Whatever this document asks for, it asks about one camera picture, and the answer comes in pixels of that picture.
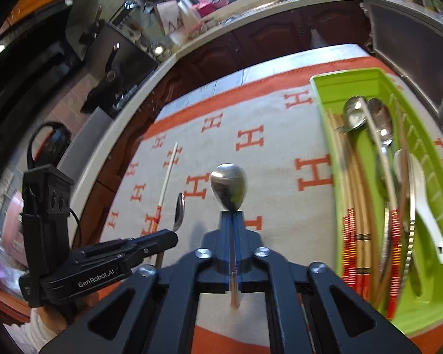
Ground stainless steel panel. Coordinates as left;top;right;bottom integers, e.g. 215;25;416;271
57;109;115;189

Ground black frying pan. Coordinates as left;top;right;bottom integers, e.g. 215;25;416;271
80;81;111;115

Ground orange and beige printed blanket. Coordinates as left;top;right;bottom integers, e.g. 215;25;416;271
96;53;443;354

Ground black stove splash guard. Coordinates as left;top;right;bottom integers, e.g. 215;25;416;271
83;22;159;119

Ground pile of cutlery and chopsticks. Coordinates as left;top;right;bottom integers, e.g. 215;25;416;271
343;96;418;284

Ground black range hood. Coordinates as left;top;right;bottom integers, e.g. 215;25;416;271
0;4;85;178

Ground red basin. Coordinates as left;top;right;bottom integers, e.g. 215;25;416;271
196;0;229;17

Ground gas stove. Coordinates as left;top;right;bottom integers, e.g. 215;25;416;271
96;77;152;119

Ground black electric cooker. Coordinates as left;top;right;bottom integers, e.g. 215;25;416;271
26;122;72;174

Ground wooden chopstick with banded end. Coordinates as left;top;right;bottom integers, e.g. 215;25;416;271
334;112;366;292
330;111;357;286
327;110;351;284
338;114;375;296

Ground white chopstick with red stripes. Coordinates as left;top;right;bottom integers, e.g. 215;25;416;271
149;142;180;235

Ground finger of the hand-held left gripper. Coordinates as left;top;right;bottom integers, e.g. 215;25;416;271
127;229;179;262

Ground small steel kettle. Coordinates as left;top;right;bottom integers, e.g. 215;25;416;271
149;42;167;60

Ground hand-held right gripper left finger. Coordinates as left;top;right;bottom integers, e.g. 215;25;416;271
39;210;231;354

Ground wooden cutting board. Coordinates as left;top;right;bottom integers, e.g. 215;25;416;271
153;0;200;35

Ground dark wooden base cabinets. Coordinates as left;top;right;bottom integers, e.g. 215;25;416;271
96;0;373;192

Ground white ceramic spoon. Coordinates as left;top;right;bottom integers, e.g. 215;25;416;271
393;148;443;265

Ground small steel spoon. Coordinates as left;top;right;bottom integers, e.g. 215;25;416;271
154;193;186;268

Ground hanging plastic bag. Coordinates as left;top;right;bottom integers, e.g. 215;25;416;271
310;29;327;48

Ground green plastic tray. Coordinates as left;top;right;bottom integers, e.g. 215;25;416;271
309;67;443;338

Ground white kitchen countertop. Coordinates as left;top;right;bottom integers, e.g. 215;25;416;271
57;0;366;192

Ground grey cabinet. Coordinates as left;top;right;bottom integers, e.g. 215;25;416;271
358;0;443;133

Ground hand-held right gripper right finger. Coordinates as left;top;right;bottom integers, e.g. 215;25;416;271
232;210;419;354

